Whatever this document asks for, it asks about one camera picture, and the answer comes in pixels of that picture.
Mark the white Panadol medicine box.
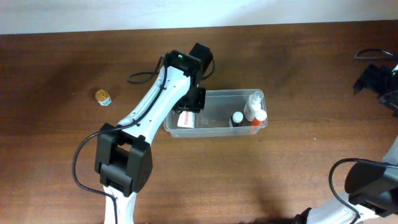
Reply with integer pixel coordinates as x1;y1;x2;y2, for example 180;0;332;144
177;111;195;128

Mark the dark bottle white cap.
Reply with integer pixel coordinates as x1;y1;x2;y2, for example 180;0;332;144
229;111;243;127

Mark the white spray bottle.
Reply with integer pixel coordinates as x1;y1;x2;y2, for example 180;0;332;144
244;91;264;121

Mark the orange tube white cap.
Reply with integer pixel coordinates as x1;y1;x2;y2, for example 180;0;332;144
250;110;267;134

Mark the small gold-lid balm jar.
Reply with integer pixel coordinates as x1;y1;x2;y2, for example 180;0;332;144
95;90;111;106

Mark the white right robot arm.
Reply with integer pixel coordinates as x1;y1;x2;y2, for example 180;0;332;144
292;64;397;224

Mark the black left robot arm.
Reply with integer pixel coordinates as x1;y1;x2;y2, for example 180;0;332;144
95;43;213;223

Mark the clear plastic container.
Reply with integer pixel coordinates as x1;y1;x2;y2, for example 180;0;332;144
164;89;267;138

